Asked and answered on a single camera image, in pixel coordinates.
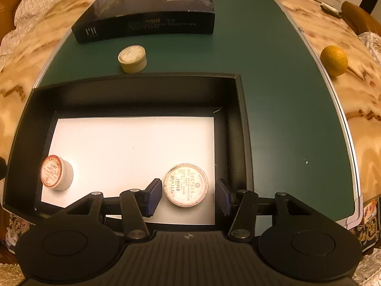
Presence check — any round container white lid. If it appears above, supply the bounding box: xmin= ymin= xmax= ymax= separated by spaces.
xmin=163 ymin=163 xmax=209 ymax=208

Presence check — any round container red label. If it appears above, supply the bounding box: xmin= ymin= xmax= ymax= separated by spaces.
xmin=40 ymin=155 xmax=74 ymax=191

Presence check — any open black tray box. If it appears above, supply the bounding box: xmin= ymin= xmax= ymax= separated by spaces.
xmin=3 ymin=73 xmax=254 ymax=223

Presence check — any cream round container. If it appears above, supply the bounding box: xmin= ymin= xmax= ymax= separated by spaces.
xmin=118 ymin=45 xmax=147 ymax=74

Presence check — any orange fruit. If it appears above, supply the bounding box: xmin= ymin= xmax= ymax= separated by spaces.
xmin=320 ymin=45 xmax=348 ymax=77

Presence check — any dark blue cardboard box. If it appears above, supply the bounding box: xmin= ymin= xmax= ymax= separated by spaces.
xmin=72 ymin=0 xmax=215 ymax=44

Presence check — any lace cover right sofa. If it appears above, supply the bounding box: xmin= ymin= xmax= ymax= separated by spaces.
xmin=358 ymin=32 xmax=381 ymax=65

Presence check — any black remote control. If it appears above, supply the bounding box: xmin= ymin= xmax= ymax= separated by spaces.
xmin=320 ymin=2 xmax=342 ymax=19

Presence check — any brown leather sofa right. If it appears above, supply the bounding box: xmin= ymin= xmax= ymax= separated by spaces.
xmin=340 ymin=1 xmax=381 ymax=35

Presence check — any white lace sofa cover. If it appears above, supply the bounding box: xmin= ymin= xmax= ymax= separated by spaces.
xmin=1 ymin=0 xmax=63 ymax=70

